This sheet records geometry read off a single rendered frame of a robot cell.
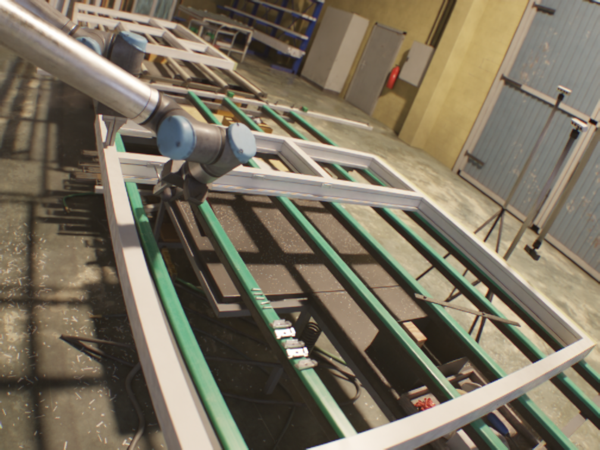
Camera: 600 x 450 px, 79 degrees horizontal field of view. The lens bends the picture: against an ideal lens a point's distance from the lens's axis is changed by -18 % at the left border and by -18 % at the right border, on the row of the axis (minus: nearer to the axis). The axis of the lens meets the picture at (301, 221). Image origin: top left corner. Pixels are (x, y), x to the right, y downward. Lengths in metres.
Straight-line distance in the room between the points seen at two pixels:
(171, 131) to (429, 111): 7.79
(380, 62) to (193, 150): 9.42
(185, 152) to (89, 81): 0.25
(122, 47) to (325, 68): 9.68
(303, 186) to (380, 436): 1.08
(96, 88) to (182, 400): 0.62
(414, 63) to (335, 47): 2.39
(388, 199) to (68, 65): 1.45
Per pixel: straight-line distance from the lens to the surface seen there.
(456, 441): 1.35
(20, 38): 0.87
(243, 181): 1.50
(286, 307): 1.56
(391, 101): 9.70
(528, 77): 7.84
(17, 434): 1.72
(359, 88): 10.49
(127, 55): 1.30
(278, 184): 1.57
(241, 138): 0.97
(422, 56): 9.10
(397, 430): 0.80
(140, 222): 1.18
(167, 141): 0.91
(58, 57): 0.88
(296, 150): 1.90
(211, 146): 0.92
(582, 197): 7.06
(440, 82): 8.45
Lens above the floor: 1.47
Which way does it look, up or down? 25 degrees down
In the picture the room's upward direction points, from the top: 23 degrees clockwise
